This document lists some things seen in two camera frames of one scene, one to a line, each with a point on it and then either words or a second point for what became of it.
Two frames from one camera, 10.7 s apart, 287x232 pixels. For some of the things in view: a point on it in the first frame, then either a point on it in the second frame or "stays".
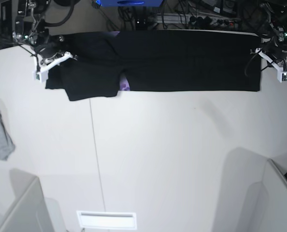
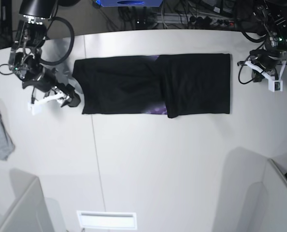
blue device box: (129, 3) stays
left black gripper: (47, 49) to (45, 79)
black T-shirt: (157, 61) to (175, 85)
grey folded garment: (1, 144) stays
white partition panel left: (29, 212) stays
